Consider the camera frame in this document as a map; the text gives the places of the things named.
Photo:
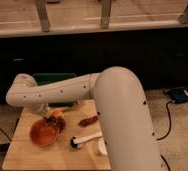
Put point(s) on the red orange bowl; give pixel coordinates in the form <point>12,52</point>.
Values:
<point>43,134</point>

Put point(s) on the green plastic tray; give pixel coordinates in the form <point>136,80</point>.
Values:
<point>47,78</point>

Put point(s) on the white plastic cup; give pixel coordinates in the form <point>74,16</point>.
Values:
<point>101,146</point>

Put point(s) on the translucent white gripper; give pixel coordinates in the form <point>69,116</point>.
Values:
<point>42,110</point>

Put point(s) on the dark red chili pepper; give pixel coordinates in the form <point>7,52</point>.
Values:
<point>88,121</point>

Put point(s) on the orange round fruit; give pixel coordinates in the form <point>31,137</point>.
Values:
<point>57,114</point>

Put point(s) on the dark purple grape bunch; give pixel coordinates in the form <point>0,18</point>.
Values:
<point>57,122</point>

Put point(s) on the blue device on floor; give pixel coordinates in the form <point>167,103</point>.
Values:
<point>177,95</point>

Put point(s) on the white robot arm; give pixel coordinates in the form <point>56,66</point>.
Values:
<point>120,103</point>

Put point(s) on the wooden cutting board table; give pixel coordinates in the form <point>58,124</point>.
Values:
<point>23,155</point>

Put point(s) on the white black dish brush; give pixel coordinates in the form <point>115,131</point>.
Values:
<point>77,142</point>

